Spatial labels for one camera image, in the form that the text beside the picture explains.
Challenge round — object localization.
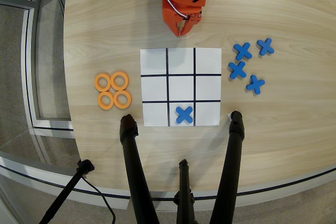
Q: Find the thin black stand leg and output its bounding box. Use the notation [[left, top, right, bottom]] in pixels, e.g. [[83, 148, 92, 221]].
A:
[[38, 159, 96, 224]]

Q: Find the grey metal partition frame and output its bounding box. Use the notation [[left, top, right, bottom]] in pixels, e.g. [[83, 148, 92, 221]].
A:
[[0, 0, 79, 138]]

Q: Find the black tripod leg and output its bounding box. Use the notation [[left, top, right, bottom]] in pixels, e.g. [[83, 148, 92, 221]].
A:
[[173, 158, 196, 224], [119, 114, 161, 224], [208, 110, 246, 224]]

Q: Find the orange foam ring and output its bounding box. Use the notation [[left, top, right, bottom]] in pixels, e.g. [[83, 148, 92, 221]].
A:
[[113, 90, 132, 110], [97, 91, 116, 110], [94, 73, 112, 92], [110, 71, 130, 91]]

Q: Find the white tic-tac-toe grid paper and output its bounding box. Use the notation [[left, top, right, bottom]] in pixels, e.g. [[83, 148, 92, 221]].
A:
[[139, 48, 223, 127]]

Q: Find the blue foam cross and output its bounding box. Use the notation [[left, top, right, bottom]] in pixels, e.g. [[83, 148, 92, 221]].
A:
[[246, 74, 266, 95], [228, 61, 248, 80], [256, 38, 275, 57], [175, 106, 194, 125], [233, 42, 253, 61]]

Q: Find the black floor cable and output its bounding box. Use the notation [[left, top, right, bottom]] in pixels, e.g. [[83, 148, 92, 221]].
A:
[[81, 176, 117, 224]]

